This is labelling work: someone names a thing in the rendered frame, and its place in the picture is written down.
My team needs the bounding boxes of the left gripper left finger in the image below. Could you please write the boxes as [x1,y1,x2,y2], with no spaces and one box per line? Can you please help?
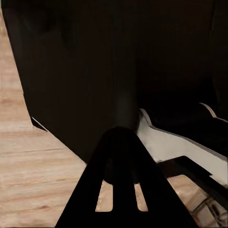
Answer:
[55,126,127,228]

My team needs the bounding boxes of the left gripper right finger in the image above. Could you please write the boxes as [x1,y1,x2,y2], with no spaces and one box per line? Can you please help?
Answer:
[119,126,199,228]

